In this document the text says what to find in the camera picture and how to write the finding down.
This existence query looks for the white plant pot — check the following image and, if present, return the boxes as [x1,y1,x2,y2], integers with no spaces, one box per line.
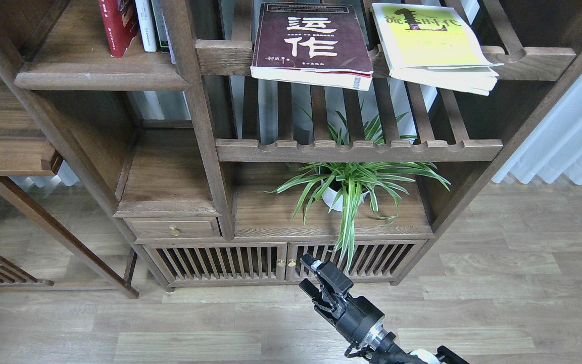
[322,174,369,214]

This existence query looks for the dark red book white characters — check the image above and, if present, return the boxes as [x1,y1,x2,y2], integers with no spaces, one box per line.
[250,2,373,92]

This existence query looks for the white curtain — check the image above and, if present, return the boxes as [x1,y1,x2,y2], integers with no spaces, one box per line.
[492,75,582,185]

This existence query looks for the green spider plant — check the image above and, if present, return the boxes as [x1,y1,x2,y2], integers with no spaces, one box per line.
[264,104,451,274]

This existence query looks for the dark wooden bookshelf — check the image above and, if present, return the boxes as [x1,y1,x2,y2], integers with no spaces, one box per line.
[0,1,582,290]

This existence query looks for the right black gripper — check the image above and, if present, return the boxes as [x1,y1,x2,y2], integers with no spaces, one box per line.
[299,253,385,349]

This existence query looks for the brass drawer knob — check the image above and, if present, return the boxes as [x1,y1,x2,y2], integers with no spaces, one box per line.
[169,225,181,237]

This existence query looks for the brass cabinet door knobs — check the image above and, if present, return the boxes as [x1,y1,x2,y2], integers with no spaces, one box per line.
[276,258,297,267]

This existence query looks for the white upright book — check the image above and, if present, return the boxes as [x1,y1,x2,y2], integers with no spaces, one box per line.
[134,0,158,52]

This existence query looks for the dark upright book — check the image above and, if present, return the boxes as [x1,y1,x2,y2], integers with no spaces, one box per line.
[152,0,170,53]

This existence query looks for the red cover book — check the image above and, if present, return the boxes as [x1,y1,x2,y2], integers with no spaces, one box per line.
[99,1,139,58]

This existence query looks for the wooden side furniture left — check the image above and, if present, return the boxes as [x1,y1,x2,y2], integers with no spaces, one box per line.
[0,78,62,290]

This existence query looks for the yellow green cover book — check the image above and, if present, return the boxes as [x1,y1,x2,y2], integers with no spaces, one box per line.
[370,3,498,96]

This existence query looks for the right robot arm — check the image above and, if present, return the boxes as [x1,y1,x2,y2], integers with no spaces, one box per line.
[299,254,466,363]

